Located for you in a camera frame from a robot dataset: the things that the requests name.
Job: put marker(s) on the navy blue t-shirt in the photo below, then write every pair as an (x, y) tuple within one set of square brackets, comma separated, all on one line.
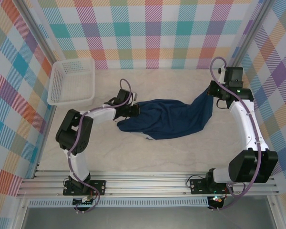
[(169, 119)]

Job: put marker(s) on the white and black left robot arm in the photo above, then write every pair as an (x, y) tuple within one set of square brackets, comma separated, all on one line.
[(78, 164)]

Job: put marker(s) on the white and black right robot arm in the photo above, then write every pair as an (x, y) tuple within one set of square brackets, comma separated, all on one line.
[(243, 128)]

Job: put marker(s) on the white plastic mesh basket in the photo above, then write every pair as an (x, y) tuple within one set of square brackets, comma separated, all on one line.
[(71, 81)]

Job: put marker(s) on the small circuit board with connector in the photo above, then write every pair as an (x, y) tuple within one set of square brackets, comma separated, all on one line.
[(83, 202)]

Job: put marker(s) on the small circuit board with LED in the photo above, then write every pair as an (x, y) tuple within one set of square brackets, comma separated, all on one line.
[(217, 201)]

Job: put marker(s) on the aluminium frame post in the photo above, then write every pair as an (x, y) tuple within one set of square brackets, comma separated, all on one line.
[(251, 31), (39, 31)]

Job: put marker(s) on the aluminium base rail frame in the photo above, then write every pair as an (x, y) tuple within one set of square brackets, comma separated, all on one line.
[(145, 183)]

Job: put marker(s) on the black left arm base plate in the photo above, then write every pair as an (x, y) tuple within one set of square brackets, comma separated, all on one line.
[(99, 187)]

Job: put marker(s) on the aluminium side rail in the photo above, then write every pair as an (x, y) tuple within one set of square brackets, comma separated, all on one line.
[(44, 143)]

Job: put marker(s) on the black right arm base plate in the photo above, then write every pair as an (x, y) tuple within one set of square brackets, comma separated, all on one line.
[(197, 186)]

